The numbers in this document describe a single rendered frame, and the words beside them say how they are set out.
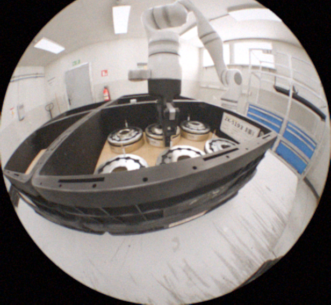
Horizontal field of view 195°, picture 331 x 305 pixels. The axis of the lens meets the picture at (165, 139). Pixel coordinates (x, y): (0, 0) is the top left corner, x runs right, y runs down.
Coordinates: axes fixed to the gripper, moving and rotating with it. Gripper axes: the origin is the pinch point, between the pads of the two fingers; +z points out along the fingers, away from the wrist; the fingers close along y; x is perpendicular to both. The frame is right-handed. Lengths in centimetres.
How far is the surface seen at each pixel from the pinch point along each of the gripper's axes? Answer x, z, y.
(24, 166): 58, 0, -10
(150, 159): 4.6, 2.2, -5.8
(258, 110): -181, 4, 66
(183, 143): -5.2, 2.3, -1.1
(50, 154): 17.3, -7.8, -15.1
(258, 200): -27.7, 15.2, -23.4
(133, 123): 9.0, -1.0, 9.1
